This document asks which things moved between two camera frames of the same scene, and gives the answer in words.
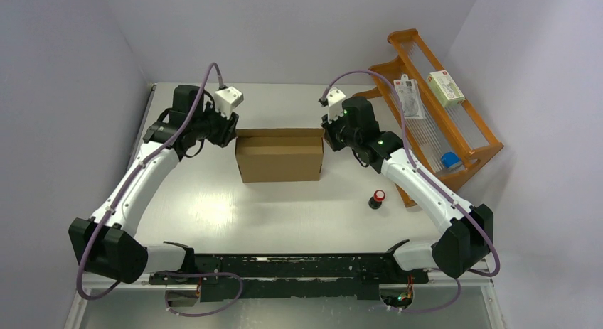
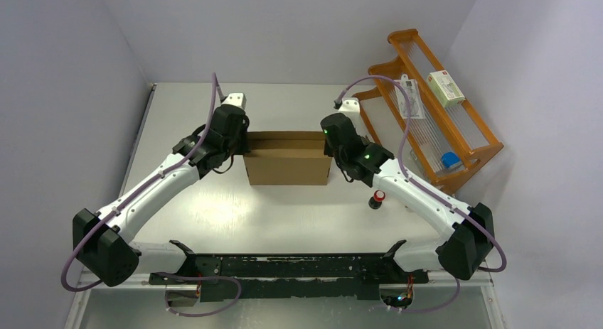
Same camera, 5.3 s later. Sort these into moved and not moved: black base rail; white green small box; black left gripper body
Moved: black left gripper body
Not moved: white green small box; black base rail
